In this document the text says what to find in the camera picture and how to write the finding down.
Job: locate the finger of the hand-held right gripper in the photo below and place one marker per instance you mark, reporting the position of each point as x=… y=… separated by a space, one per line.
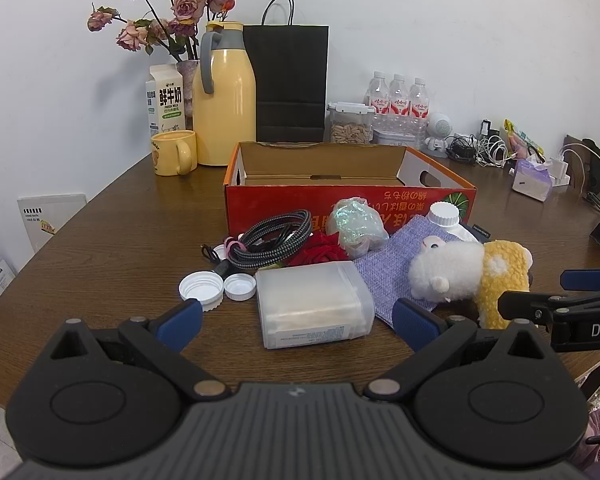
x=522 y=304
x=587 y=279

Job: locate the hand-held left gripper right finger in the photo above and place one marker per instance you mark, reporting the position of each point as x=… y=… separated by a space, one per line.
x=414 y=322

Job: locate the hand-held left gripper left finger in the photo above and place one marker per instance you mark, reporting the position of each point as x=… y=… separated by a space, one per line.
x=181 y=322

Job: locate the large white bottle cap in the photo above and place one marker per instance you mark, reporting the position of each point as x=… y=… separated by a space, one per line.
x=200 y=290

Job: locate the purple woven cloth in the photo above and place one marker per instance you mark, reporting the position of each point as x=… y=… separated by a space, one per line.
x=385 y=270

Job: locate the small white bottle cap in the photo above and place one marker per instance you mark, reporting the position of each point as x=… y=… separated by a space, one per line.
x=240 y=287

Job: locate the white and yellow plush toy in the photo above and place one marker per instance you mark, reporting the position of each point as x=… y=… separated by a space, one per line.
x=455 y=265

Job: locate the dark zip pouch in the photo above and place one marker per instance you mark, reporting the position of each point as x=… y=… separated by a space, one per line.
x=479 y=232

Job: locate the white plastic bottle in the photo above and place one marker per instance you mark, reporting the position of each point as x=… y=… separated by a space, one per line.
x=444 y=215

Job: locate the red rose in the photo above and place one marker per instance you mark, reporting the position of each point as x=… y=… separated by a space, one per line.
x=320 y=254

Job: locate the red cardboard box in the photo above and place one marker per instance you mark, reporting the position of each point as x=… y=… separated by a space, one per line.
x=280 y=205

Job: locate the translucent plastic box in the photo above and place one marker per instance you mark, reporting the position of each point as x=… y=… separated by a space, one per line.
x=310 y=300

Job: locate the white charger block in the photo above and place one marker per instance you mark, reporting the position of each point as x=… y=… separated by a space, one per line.
x=560 y=172

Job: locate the purple tissue pack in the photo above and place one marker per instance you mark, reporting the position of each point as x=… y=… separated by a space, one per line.
x=530 y=182

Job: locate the glittery plastic bag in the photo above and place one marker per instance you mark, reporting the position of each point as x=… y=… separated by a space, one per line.
x=355 y=225

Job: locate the brown box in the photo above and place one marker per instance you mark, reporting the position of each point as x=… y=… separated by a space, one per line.
x=580 y=160

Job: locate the yellow green snack packet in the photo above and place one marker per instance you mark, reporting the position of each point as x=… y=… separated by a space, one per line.
x=522 y=140

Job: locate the yellow mug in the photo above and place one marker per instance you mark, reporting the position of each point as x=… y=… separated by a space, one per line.
x=167 y=157

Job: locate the white booklet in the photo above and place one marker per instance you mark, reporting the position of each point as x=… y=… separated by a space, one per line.
x=50 y=220

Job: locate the black charger plug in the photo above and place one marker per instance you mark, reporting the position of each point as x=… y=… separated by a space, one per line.
x=486 y=127

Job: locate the white robot toy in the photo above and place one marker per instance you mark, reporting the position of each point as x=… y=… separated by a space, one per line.
x=439 y=127

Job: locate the clear container of seeds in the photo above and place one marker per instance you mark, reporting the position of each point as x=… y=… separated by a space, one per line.
x=349 y=130

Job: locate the yellow thermos jug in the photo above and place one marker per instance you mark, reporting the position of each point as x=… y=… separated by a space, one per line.
x=225 y=110

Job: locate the water bottle red label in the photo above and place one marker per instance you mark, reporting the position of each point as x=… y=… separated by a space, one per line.
x=377 y=97
x=399 y=100
x=419 y=102

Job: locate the milk carton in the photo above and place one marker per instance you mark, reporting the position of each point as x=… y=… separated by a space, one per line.
x=164 y=100

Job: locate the glass vase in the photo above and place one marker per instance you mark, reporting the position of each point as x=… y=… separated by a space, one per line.
x=186 y=90

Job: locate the black paper bag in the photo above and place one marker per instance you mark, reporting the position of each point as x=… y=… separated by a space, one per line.
x=285 y=85

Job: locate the dried pink rose bouquet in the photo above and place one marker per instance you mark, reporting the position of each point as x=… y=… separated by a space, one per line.
x=185 y=7

